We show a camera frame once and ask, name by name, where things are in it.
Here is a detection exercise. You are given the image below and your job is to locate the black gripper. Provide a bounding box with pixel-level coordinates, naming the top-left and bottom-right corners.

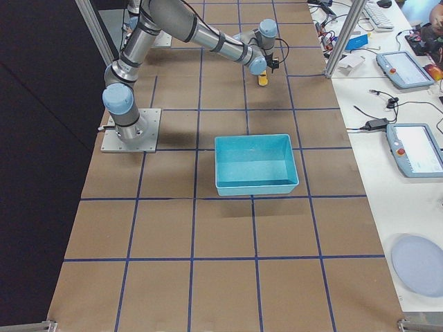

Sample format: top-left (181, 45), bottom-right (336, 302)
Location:
top-left (262, 50), bottom-right (274, 68)

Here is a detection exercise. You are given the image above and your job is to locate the yellow beetle toy car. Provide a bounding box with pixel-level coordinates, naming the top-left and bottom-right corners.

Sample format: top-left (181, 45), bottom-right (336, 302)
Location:
top-left (257, 70), bottom-right (269, 86)

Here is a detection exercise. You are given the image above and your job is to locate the white folded paper box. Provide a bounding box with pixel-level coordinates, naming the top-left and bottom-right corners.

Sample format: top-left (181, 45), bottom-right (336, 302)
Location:
top-left (337, 54), bottom-right (365, 75)

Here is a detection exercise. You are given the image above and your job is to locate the blue cardboard box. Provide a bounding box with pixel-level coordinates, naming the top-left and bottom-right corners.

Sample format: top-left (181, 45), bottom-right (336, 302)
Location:
top-left (345, 34), bottom-right (369, 51)

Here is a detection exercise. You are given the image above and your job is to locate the light blue plastic bin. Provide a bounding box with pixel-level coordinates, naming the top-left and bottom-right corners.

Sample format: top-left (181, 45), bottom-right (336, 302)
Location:
top-left (215, 133), bottom-right (299, 196)

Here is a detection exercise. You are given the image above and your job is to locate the white keyboard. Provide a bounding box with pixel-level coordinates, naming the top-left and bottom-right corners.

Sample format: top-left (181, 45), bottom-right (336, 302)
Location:
top-left (362, 2), bottom-right (394, 33)

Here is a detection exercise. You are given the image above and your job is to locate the black power adapter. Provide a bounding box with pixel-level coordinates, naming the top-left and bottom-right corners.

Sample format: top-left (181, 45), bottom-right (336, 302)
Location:
top-left (364, 118), bottom-right (389, 131)

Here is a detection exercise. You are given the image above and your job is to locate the far teach pendant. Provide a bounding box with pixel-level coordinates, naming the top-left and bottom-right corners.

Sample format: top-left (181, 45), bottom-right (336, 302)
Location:
top-left (376, 51), bottom-right (435, 89)

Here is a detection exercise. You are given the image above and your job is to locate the teach pendant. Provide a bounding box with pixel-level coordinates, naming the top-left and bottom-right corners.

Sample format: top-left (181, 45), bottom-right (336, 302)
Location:
top-left (376, 51), bottom-right (435, 89)
top-left (386, 123), bottom-right (442, 178)

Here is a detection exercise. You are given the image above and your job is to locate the near teach pendant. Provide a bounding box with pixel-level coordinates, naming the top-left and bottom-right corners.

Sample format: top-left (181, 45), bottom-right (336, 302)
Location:
top-left (386, 123), bottom-right (442, 178)

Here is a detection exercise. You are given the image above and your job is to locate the blue round plate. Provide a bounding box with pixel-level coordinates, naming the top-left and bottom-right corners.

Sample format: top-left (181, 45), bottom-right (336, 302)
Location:
top-left (391, 235), bottom-right (442, 297)

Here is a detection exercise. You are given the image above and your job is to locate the aluminium frame post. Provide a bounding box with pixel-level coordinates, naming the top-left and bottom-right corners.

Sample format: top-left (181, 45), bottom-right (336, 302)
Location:
top-left (324, 0), bottom-right (366, 78)

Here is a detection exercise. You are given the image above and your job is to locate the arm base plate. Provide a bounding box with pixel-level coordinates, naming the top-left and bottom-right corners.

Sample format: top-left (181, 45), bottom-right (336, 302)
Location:
top-left (152, 31), bottom-right (172, 48)
top-left (100, 109), bottom-right (162, 153)

